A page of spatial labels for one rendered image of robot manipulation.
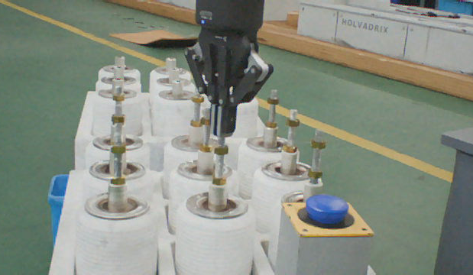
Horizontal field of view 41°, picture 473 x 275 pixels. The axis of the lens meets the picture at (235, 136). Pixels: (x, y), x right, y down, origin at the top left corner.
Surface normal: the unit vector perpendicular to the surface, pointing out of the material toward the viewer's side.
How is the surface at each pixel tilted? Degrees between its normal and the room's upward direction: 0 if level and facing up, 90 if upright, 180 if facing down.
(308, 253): 90
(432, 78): 90
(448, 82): 90
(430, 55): 90
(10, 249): 0
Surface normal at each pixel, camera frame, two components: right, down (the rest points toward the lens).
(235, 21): 0.20, 0.30
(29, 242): 0.07, -0.95
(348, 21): -0.81, 0.12
